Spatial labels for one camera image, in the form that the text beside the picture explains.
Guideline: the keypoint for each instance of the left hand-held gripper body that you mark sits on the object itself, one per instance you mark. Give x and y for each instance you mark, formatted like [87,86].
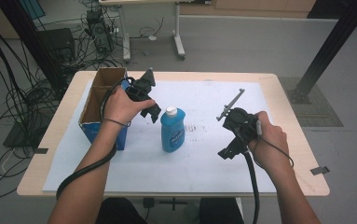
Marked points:
[139,88]

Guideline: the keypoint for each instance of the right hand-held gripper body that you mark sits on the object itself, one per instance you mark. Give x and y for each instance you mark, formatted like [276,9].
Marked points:
[240,123]

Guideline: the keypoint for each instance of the blue bottle with white cap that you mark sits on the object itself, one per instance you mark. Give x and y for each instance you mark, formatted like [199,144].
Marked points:
[173,132]

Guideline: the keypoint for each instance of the blue cardboard box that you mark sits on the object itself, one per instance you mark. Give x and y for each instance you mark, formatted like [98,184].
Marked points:
[93,107]

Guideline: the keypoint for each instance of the person's left hand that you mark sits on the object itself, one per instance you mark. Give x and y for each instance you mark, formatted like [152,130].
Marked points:
[121,107]

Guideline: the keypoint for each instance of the person's right hand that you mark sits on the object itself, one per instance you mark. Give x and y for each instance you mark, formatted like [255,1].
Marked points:
[271,144]

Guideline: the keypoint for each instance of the white paper mat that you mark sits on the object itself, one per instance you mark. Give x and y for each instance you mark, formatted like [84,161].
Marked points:
[198,161]

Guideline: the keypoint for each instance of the white desk with legs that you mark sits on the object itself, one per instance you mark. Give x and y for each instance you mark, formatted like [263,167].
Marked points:
[178,37]

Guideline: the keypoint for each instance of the computer tower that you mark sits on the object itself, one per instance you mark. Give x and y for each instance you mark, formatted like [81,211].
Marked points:
[100,31]

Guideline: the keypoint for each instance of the dark grey floor mat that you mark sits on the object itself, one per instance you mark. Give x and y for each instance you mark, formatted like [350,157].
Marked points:
[319,109]

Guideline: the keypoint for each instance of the grey tape piece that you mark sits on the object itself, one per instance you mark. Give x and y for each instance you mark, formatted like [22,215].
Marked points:
[319,170]
[41,151]

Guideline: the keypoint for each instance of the black box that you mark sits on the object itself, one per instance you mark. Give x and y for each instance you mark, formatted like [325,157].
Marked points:
[58,43]

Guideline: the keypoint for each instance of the person's left leg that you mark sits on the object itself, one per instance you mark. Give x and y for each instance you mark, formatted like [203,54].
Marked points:
[120,213]

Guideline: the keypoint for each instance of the black metal post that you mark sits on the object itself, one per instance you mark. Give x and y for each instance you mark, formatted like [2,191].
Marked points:
[33,40]
[331,46]

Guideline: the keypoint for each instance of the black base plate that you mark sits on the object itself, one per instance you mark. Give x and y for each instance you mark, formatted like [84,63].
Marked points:
[20,137]

